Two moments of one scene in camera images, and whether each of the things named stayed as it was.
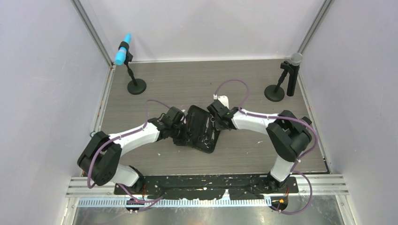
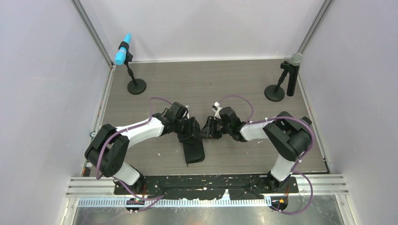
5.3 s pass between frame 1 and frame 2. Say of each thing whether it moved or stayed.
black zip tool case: moved
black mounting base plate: stayed
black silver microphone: stayed
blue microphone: stayed
